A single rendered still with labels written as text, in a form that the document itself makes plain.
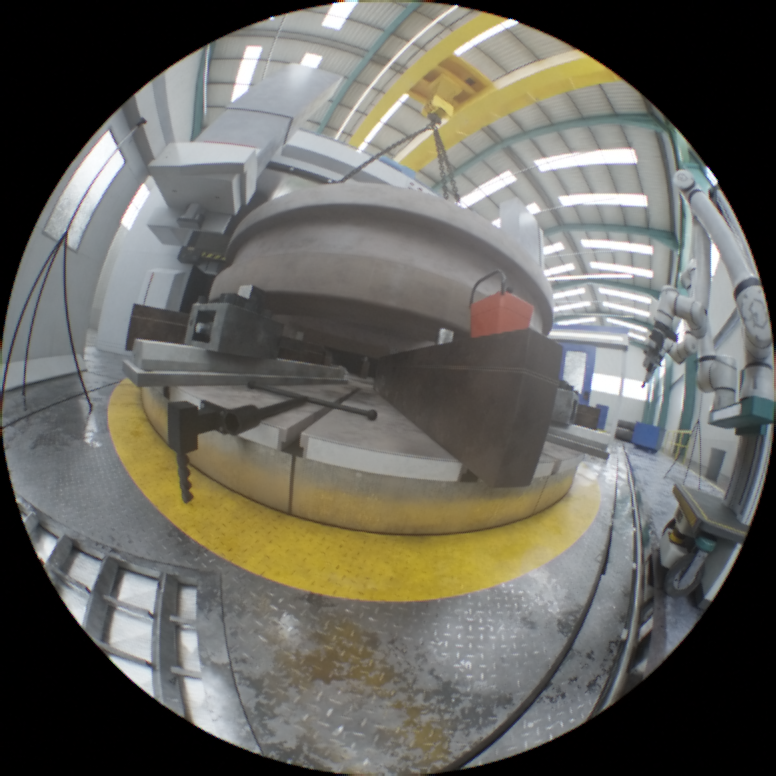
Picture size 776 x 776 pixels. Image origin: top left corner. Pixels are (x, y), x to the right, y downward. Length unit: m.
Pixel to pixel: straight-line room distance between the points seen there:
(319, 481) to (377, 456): 0.20
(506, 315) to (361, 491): 0.66
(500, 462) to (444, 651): 0.45
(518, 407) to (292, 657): 0.68
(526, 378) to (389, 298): 0.86
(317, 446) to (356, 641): 0.50
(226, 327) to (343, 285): 0.62
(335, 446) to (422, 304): 0.87
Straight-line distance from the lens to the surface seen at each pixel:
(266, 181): 5.14
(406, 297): 1.22
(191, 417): 0.70
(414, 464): 0.65
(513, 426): 0.53
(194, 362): 1.11
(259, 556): 0.67
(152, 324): 2.22
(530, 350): 0.54
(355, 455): 0.63
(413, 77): 11.49
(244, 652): 0.54
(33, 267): 2.61
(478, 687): 0.59
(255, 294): 1.35
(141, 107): 3.07
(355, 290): 1.23
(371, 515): 0.76
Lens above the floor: 0.51
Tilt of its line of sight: 3 degrees down
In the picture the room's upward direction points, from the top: 12 degrees clockwise
